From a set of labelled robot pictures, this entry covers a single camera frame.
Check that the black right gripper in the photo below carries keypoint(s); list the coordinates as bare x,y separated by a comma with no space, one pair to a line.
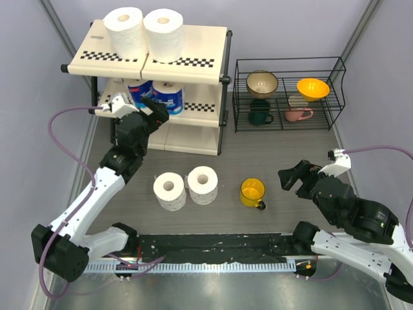
288,176

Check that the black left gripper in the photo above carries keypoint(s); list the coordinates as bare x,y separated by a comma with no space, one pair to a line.
159,115

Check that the blue paper roll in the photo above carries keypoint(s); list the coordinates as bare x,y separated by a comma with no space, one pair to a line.
172,95
139,89

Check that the white paper towel roll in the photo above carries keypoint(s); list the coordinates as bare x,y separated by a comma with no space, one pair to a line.
165,35
126,32
169,189

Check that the floral print paper roll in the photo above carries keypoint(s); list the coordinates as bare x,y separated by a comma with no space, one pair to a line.
202,183

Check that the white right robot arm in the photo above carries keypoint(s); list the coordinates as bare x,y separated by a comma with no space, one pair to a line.
365,220

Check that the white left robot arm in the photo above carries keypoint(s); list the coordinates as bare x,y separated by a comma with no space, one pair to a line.
63,247

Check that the cream three-tier shelf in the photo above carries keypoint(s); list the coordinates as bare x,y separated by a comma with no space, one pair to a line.
202,69

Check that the yellow mug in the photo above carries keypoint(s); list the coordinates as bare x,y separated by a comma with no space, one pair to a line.
251,193

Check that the pink mug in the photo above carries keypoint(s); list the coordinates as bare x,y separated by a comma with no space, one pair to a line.
298,114

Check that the dark green mug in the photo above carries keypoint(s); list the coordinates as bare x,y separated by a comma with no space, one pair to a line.
259,112

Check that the orange bowl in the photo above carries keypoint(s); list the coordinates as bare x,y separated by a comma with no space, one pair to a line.
312,89

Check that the beige ceramic bowl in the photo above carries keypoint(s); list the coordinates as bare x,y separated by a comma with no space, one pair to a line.
262,84

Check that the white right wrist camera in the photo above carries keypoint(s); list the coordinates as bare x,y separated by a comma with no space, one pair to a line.
340,163

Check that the black wire rack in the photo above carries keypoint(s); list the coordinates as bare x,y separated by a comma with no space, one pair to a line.
289,70

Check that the white slotted cable duct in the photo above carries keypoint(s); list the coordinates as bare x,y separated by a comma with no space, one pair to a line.
113,266

